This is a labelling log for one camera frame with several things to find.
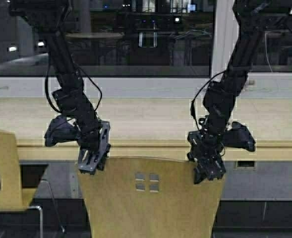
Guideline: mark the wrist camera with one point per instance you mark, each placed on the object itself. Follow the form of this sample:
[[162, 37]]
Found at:
[[60, 131], [239, 137]]

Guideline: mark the long wooden counter table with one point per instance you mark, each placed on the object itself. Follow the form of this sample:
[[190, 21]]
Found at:
[[152, 128]]

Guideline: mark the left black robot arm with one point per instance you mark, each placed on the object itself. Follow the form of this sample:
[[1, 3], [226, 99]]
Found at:
[[77, 120]]

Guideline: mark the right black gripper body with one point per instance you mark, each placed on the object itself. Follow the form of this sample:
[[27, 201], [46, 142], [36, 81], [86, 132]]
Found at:
[[207, 157]]

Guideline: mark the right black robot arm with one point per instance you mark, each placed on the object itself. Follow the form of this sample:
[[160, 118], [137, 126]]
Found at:
[[254, 17]]

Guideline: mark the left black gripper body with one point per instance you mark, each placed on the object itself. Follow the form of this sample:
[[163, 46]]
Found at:
[[89, 161]]

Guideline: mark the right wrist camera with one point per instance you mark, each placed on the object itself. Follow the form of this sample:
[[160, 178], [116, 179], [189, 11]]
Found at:
[[239, 137]]

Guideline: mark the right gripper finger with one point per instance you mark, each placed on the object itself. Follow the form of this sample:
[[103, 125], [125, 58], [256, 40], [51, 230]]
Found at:
[[199, 175]]

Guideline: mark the yellow wooden chair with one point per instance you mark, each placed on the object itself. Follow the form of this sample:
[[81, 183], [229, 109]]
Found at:
[[149, 198], [19, 181]]

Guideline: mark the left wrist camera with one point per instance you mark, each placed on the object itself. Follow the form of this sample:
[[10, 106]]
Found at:
[[60, 131]]

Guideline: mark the wall power outlet box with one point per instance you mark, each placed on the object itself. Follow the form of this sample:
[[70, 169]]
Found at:
[[245, 165]]

